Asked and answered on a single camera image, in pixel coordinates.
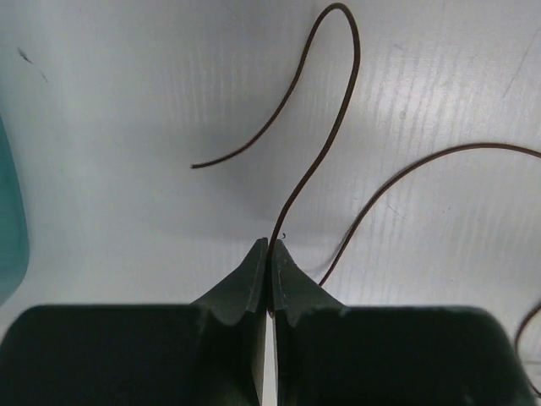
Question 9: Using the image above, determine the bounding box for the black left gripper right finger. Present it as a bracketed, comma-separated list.
[270, 243, 535, 405]

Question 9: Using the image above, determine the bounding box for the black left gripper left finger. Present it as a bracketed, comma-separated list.
[1, 239, 268, 405]

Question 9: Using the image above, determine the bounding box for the thin brown wire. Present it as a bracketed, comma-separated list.
[189, 3, 541, 381]

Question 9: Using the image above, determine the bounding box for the teal translucent plastic bin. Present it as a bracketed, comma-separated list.
[0, 122, 30, 305]

